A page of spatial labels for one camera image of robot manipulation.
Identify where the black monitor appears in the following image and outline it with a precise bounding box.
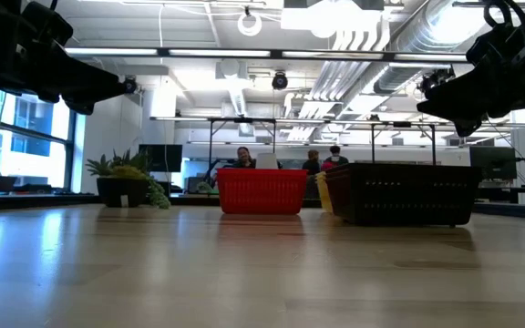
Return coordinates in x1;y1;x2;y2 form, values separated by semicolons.
138;143;184;174
468;145;518;181

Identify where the black background station frame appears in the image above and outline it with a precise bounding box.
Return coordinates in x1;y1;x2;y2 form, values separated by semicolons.
369;120;438;165
206;117;278;170

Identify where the person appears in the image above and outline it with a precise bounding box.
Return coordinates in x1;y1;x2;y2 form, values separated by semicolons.
232;146;258;170
301;149;323;177
320;144;350;172

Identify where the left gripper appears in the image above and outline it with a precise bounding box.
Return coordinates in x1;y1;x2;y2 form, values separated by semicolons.
0;45;128;116

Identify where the white cable coil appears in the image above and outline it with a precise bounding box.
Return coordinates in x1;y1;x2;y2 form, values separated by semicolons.
237;11;263;37

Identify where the black aluminium table frame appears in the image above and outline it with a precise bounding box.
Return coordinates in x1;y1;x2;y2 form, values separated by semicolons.
0;193;525;220

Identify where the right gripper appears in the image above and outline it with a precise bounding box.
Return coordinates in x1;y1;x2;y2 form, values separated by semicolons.
417;45;525;138

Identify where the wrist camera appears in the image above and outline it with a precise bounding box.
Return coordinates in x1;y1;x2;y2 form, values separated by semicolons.
20;2;75;46
466;22;525;65

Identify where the red plastic basket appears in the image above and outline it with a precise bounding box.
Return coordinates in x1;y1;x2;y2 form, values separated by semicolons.
216;171;308;216
216;168;308;175

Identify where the white monitor back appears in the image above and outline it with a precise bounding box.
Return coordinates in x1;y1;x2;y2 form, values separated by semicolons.
255;152;280;170

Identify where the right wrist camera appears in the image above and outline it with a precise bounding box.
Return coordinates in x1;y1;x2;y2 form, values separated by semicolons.
466;22;525;65

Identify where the potted succulent plant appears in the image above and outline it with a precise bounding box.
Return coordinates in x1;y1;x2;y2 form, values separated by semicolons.
84;148;171;210

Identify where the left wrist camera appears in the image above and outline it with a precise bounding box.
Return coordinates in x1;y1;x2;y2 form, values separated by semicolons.
20;2;75;46

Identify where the black plastic basket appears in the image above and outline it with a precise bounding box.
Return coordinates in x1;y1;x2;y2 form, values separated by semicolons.
324;168;482;228
324;162;482;171

